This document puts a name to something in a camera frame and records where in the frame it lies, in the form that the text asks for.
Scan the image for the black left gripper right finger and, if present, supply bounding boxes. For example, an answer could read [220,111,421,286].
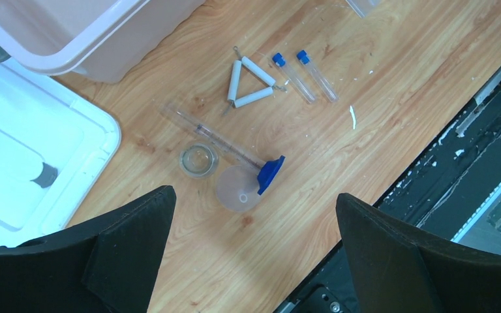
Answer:
[336,193,501,312]

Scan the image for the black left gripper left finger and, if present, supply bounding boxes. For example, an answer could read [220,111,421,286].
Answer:
[0,185,176,312]

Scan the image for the white clay pipe triangle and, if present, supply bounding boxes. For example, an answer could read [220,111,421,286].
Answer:
[222,46,287,115]

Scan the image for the blue capped vial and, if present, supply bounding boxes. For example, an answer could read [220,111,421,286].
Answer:
[272,53,316,103]
[296,50,339,102]

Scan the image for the small clear glass beaker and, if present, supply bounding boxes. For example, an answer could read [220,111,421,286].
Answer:
[179,142,219,178]

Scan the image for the pink plastic bin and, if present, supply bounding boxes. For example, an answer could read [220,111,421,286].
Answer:
[0,1,203,83]

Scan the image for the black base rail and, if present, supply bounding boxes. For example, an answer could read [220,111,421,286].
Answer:
[277,67,501,312]

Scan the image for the blue cylinder base ring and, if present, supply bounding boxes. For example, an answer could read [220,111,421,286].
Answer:
[256,155,286,196]

